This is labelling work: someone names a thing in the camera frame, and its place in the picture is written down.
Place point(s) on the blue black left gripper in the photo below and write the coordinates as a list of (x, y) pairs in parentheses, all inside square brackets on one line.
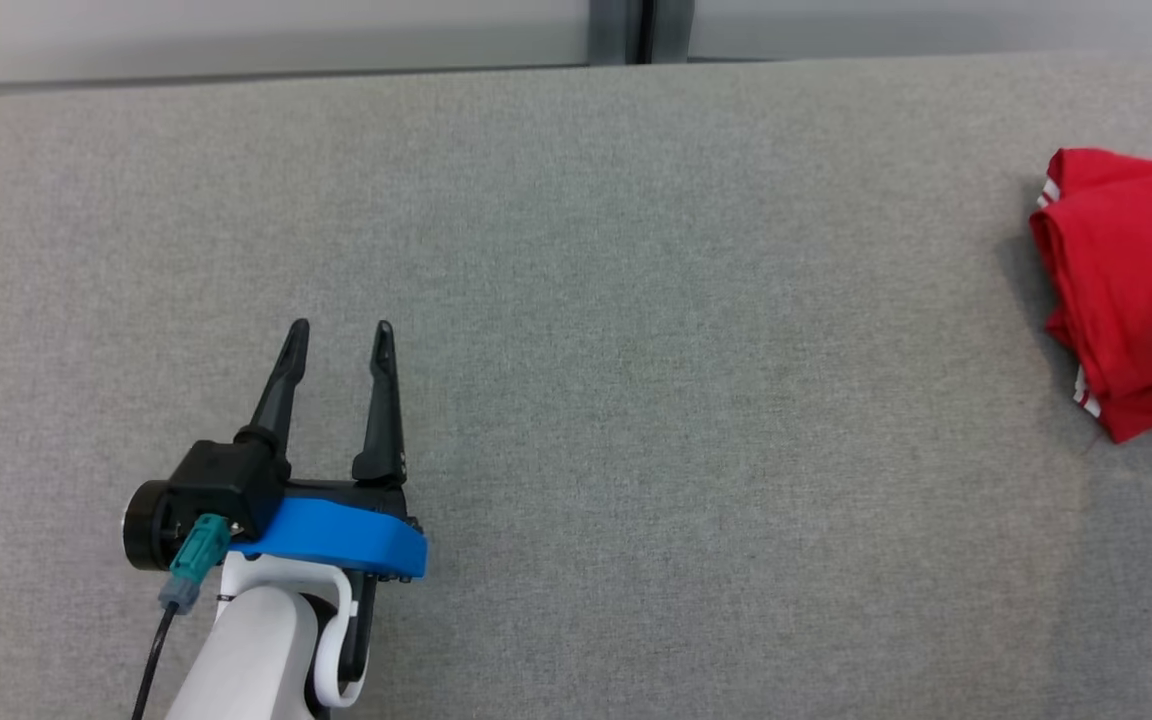
[(356, 535)]

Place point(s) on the red shirt with white sleeves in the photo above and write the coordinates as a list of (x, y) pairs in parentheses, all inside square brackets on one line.
[(1136, 300)]

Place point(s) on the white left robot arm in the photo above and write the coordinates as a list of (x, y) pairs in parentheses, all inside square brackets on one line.
[(246, 650)]

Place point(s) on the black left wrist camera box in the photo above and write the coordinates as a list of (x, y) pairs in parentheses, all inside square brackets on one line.
[(226, 480)]

